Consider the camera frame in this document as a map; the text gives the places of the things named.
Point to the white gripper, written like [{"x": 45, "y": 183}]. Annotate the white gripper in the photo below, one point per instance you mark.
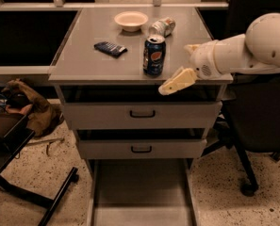
[{"x": 203, "y": 61}]

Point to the blue pepsi can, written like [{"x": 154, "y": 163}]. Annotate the blue pepsi can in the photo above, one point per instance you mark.
[{"x": 154, "y": 55}]

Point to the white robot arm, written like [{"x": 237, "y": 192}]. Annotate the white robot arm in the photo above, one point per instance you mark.
[{"x": 257, "y": 51}]

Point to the silver crushed can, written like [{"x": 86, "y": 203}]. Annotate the silver crushed can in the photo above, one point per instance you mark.
[{"x": 163, "y": 27}]

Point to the grey drawer cabinet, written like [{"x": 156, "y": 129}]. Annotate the grey drawer cabinet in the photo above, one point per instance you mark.
[{"x": 79, "y": 64}]

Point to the top grey drawer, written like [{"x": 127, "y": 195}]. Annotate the top grey drawer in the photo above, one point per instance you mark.
[{"x": 135, "y": 107}]

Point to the grey drawer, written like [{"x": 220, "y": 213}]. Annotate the grey drawer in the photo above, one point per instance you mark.
[
  {"x": 141, "y": 192},
  {"x": 140, "y": 143},
  {"x": 135, "y": 107}
]

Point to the middle grey drawer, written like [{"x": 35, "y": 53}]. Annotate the middle grey drawer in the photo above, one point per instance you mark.
[{"x": 140, "y": 143}]

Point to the bottom grey drawer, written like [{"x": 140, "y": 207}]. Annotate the bottom grey drawer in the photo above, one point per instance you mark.
[{"x": 141, "y": 192}]

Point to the white bowl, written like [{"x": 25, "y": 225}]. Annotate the white bowl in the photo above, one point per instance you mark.
[{"x": 131, "y": 21}]

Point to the blue snack bag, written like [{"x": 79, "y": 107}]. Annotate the blue snack bag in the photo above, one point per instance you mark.
[{"x": 111, "y": 49}]

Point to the black office chair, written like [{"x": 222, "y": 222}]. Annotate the black office chair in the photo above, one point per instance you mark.
[{"x": 251, "y": 114}]

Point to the brown cloth bag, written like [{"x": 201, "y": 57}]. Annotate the brown cloth bag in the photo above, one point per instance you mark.
[{"x": 43, "y": 117}]

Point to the black box on table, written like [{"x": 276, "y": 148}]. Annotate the black box on table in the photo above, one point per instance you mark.
[{"x": 11, "y": 125}]

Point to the black side table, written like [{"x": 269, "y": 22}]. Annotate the black side table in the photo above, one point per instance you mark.
[{"x": 41, "y": 167}]

